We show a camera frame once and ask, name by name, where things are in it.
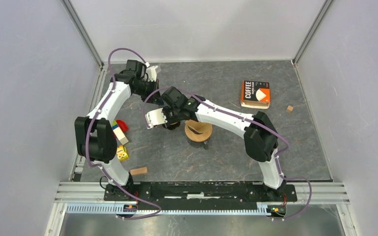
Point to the red toy block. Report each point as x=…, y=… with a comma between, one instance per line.
x=121, y=125

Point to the small wooden cube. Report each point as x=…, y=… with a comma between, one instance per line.
x=289, y=109

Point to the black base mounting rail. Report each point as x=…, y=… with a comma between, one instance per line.
x=198, y=195

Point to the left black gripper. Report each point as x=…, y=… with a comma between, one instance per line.
x=155, y=99

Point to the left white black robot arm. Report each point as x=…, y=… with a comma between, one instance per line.
x=95, y=137

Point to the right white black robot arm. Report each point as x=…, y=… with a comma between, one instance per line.
x=259, y=135

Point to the small wooden block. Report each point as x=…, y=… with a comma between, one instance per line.
x=139, y=171

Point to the clear glass coffee server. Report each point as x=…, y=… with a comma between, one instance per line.
x=199, y=144

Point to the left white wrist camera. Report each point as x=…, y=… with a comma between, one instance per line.
x=152, y=72

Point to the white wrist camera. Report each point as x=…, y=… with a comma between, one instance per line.
x=155, y=117
x=152, y=72

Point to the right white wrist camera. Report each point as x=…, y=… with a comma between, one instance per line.
x=155, y=117

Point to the yellow small juice box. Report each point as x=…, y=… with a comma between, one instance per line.
x=122, y=153

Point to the orange black coffee filter box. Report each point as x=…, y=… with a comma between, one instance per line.
x=255, y=95

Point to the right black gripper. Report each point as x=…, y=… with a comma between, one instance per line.
x=165, y=111

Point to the beige wooden cube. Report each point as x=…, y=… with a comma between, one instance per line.
x=120, y=135

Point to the wooden ring dripper holder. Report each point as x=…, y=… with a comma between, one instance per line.
x=198, y=131

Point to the white toothed cable tray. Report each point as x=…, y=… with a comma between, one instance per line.
x=121, y=209

